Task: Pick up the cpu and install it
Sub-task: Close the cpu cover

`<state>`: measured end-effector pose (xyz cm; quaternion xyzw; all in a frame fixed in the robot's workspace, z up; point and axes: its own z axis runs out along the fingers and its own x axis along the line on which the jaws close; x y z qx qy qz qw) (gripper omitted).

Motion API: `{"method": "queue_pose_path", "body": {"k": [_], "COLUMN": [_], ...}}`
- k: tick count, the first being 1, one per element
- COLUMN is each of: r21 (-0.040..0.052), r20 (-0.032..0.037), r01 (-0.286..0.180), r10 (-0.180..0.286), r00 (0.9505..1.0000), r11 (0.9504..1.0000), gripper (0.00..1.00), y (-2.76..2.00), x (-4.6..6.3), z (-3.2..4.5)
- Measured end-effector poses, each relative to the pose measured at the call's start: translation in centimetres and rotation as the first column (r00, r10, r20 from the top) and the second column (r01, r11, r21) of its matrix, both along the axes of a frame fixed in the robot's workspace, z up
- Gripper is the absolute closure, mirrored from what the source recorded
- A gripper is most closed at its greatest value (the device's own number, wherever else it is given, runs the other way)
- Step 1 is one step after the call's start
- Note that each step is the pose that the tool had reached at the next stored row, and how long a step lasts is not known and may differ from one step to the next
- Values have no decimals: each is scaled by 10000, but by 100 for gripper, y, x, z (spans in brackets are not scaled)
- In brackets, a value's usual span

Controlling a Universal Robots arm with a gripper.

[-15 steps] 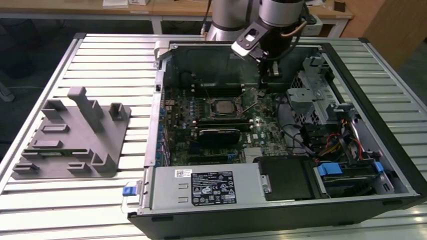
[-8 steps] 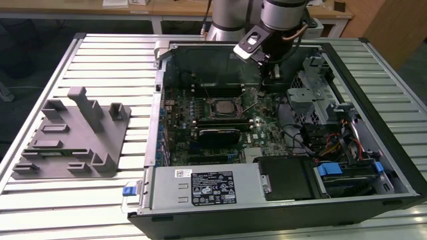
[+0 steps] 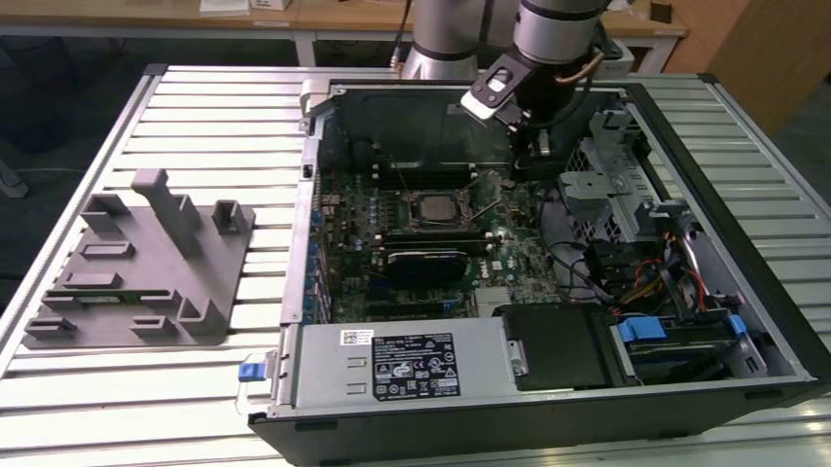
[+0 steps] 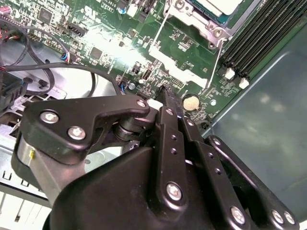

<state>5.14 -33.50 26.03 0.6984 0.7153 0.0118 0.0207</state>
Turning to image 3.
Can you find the white paper box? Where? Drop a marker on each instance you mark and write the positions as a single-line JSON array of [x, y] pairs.
[[270, 4], [224, 6]]

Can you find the grey power supply unit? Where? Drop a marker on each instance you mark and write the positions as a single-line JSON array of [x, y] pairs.
[[324, 374]]

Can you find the grey metal stand foot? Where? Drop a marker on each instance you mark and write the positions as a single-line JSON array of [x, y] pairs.
[[14, 180]]

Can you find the CPU socket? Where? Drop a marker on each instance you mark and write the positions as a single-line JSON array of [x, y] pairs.
[[435, 225]]

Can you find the green motherboard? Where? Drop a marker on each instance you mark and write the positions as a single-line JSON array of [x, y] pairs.
[[354, 272]]

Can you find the wooden cabinet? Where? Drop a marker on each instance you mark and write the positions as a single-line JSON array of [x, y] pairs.
[[779, 58]]

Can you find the blue latch tab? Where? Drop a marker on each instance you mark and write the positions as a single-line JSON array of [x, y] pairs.
[[252, 372]]

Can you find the green RAM stick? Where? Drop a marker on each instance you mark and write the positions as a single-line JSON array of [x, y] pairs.
[[146, 294]]

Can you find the grey parts rack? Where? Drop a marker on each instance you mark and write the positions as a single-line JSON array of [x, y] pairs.
[[162, 297]]

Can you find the silver CPU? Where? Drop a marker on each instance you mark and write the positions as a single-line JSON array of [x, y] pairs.
[[438, 206]]

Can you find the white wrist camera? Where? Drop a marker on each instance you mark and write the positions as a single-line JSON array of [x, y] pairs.
[[494, 87]]

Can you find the silver chipset heat sink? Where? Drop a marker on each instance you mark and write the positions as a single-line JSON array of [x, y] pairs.
[[491, 298]]

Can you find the black PC case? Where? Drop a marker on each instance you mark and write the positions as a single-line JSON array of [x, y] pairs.
[[519, 438]]

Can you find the small black cube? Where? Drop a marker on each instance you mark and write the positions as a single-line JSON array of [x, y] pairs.
[[661, 12]]

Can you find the silver case latch bracket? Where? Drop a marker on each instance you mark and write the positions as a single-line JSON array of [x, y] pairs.
[[315, 92]]

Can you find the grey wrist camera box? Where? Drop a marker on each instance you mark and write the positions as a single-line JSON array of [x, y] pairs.
[[617, 58]]

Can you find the blue disk carrier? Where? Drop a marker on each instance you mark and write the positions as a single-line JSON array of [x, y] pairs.
[[639, 331]]

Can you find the grey metal drive cage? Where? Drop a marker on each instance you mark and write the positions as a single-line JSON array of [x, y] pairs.
[[594, 194]]

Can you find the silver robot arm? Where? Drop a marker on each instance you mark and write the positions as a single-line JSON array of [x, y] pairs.
[[558, 29]]

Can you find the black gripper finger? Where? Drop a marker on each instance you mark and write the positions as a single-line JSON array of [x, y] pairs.
[[529, 151]]

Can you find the black graphics card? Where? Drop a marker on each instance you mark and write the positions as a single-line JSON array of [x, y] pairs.
[[424, 270]]

